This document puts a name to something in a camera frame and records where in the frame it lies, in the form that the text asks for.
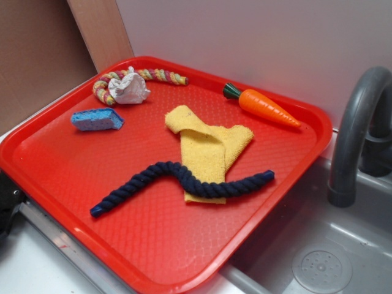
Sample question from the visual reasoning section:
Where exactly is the wooden board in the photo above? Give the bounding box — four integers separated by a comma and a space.
67, 0, 134, 72

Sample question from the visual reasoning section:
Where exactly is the dark blue rope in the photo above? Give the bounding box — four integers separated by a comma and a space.
89, 161, 276, 219

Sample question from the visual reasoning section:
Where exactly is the red plastic tray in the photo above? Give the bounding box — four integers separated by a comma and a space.
1, 57, 332, 293

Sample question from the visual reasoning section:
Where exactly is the grey faucet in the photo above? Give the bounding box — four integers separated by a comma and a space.
327, 66, 391, 208

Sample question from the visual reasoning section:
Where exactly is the orange toy carrot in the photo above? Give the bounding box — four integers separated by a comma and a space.
222, 83, 301, 128

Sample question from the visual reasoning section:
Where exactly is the blue sponge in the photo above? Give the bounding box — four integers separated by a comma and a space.
70, 108, 124, 131

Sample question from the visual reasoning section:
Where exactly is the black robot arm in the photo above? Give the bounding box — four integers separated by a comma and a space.
1, 171, 25, 241

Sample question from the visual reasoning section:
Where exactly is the grey toy sink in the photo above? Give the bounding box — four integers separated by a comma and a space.
219, 154, 392, 294

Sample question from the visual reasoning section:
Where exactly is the yellow cloth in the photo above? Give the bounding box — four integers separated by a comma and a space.
164, 105, 255, 204

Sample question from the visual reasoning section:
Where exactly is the multicolour braided rope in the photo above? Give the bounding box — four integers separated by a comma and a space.
92, 68, 189, 107

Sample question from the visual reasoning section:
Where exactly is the crumpled white paper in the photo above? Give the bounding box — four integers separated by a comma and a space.
108, 67, 151, 105

